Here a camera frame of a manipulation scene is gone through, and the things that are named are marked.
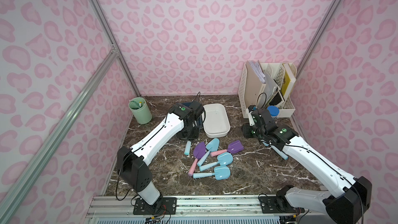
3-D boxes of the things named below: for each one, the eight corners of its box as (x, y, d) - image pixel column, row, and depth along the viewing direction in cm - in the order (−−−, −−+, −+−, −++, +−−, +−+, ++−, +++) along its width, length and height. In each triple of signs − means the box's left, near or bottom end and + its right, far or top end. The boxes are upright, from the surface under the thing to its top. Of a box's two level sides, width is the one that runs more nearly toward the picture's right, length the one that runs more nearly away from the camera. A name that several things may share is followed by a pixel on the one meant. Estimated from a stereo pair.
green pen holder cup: (134, 124, 106) (124, 110, 94) (138, 112, 113) (130, 97, 101) (151, 124, 106) (144, 110, 94) (154, 111, 113) (148, 97, 101)
